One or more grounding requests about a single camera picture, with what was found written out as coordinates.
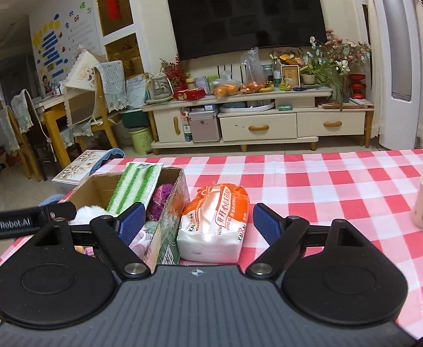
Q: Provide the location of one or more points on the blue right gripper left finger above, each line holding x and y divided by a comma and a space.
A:
113, 236

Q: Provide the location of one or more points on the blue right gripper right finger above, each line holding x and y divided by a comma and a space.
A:
285, 236

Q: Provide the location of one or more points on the white fluffy plush ball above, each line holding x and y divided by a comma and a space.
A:
86, 214

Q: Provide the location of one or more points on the magenta knitted item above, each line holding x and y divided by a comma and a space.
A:
158, 201

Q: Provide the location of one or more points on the green white striped cloth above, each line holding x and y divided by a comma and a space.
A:
136, 184

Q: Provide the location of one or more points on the white floral cloth pouch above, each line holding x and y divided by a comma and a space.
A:
141, 242

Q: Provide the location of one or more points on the cardboard box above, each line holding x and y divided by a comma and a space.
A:
97, 190

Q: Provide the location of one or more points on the orange white tissue package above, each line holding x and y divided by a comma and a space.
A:
213, 225

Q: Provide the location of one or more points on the green waste bin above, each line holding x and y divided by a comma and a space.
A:
142, 139

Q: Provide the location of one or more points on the cream tv cabinet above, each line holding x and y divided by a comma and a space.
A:
262, 118

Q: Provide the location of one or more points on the grey storage box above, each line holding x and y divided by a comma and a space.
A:
204, 126

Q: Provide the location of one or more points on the wooden chair with lace cover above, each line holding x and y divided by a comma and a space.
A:
82, 102

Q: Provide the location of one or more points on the plastic bag of oranges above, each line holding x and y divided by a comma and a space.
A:
247, 78

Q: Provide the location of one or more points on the wooden framed picture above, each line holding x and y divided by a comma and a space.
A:
290, 76

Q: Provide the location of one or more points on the red gift box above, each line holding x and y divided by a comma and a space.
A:
190, 94

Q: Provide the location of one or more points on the red lantern ornament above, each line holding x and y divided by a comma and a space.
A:
357, 85

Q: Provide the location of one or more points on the potted flower plant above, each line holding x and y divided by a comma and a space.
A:
331, 61

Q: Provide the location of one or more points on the black flat television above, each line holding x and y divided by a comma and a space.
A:
210, 27

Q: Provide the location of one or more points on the white standing air conditioner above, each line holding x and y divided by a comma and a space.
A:
396, 33

